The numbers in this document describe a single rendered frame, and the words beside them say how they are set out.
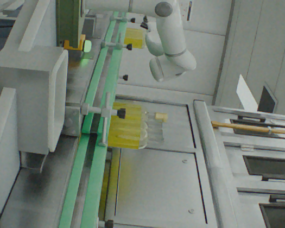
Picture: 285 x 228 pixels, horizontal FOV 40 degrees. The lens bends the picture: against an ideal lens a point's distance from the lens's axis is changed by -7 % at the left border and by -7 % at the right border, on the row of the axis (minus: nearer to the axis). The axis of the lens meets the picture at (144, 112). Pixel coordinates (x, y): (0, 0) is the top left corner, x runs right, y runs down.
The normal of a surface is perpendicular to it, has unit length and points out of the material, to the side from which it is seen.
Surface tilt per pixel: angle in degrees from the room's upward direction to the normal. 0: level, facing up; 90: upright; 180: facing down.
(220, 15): 90
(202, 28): 90
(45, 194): 90
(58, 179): 90
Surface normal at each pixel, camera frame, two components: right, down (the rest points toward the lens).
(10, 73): 0.00, 0.45
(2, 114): 0.12, -0.62
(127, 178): 0.15, -0.88
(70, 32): -0.06, 0.77
